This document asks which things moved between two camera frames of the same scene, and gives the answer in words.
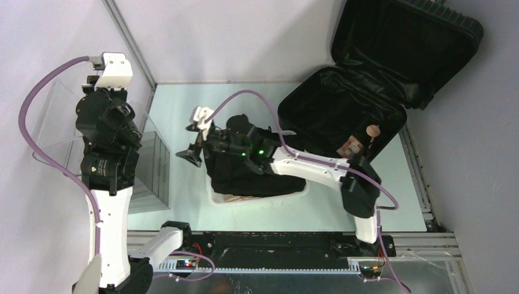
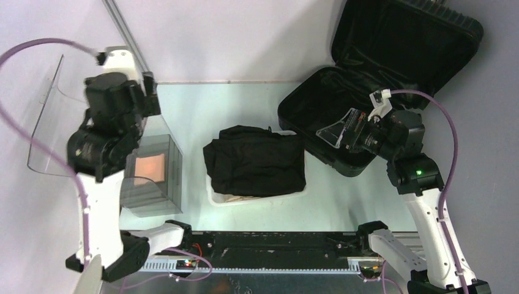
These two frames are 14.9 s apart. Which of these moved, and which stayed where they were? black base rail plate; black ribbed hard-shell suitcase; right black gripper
Moved: right black gripper
Stayed: black base rail plate; black ribbed hard-shell suitcase
